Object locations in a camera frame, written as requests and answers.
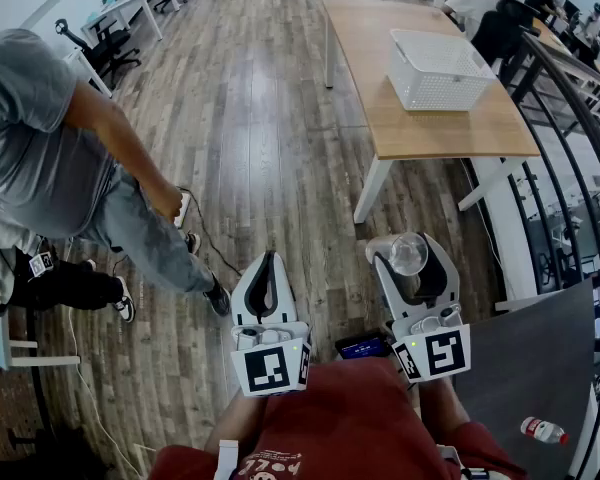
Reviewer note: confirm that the black device with blue screen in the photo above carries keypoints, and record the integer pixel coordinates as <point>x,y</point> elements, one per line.
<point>360,349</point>

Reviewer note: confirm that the black stair railing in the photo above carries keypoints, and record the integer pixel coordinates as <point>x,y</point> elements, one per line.
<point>585,113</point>

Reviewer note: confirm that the white perforated plastic basket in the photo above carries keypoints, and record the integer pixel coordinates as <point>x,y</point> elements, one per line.
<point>440,73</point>

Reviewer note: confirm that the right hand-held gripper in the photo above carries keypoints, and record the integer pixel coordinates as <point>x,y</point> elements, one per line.
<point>445,353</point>

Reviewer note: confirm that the black mesh office chair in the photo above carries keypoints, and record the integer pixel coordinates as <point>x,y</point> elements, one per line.
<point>505,28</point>

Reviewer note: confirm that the person's right forearm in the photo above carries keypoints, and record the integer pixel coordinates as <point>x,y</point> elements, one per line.
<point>442,403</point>

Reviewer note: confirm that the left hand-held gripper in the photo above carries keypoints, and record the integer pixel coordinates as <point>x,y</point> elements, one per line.
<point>265,368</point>

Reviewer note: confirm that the wooden table with white legs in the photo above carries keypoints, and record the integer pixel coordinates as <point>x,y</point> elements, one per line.
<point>430,133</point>

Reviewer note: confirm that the person's left forearm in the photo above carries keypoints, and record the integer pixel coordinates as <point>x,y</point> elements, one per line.
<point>230,428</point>

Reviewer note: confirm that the clear bottle with red label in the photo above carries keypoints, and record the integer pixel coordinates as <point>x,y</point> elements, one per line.
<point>542,430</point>

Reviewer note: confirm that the dark grey desk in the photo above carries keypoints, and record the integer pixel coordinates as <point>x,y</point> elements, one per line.
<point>530,368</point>

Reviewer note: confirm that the white desk frame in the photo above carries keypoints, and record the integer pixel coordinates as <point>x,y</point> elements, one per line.
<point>45,360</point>

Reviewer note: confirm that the white power strip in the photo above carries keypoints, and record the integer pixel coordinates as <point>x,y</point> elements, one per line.
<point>182,210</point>

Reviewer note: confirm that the long wooden desk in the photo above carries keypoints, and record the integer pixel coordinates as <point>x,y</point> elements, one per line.
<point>555,40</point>

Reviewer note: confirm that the clear glass cup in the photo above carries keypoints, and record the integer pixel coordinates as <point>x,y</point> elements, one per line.
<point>405,253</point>

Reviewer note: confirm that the person's red shirt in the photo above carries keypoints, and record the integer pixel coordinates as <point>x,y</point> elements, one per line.
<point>355,418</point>

